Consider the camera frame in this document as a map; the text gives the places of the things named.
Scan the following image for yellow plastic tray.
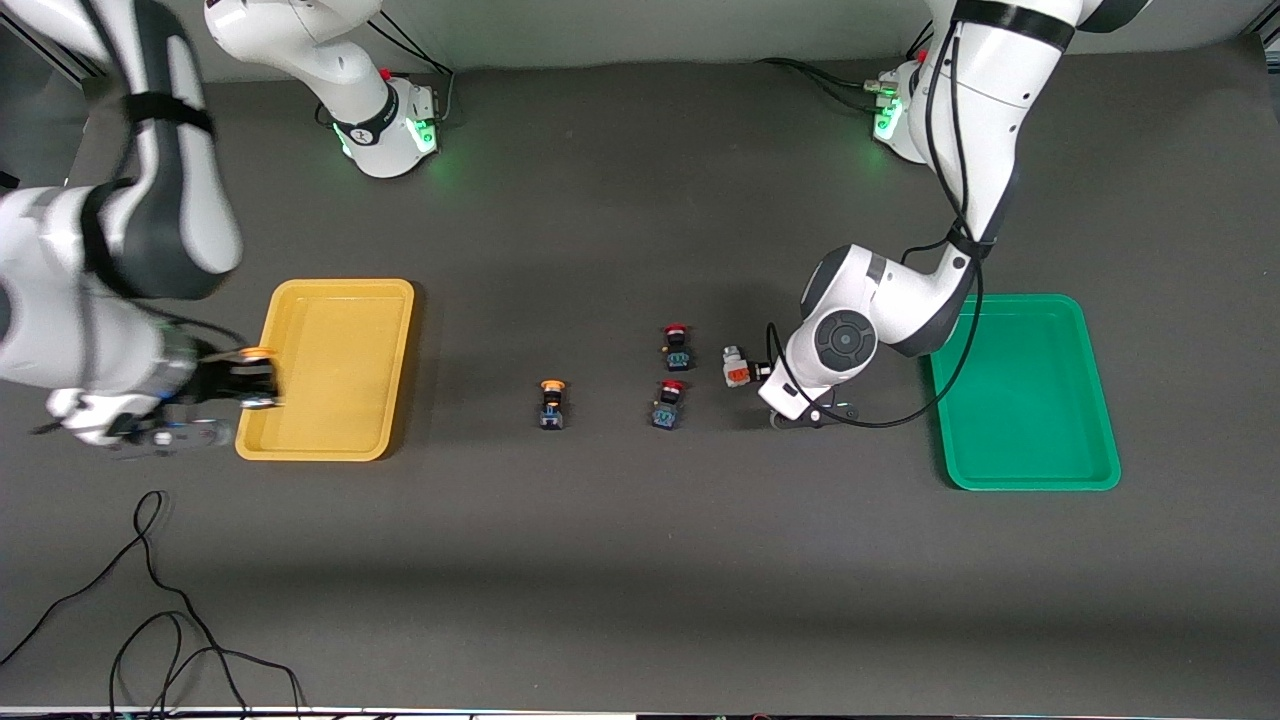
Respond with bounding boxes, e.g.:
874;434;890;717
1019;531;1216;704
235;278;416;462

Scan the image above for dark grey table mat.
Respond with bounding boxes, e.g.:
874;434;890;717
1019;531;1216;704
0;40;1280;716

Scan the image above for green plastic tray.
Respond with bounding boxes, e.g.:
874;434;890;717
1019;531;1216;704
923;293;1122;492

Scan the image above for black left arm wrist cable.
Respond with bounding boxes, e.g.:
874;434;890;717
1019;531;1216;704
765;20;988;430

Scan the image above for thin black loose cable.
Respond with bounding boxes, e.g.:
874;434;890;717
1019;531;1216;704
0;490;306;720

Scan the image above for black left arm base cables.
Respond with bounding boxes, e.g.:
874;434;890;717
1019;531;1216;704
760;57;896;111

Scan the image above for black arm base cables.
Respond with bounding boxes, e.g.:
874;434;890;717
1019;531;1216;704
760;57;896;111
365;15;456;126

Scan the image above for grey metal frame rail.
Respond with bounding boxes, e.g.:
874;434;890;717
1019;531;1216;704
0;20;101;91

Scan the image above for black right arm base cables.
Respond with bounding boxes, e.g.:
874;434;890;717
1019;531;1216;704
365;15;456;126

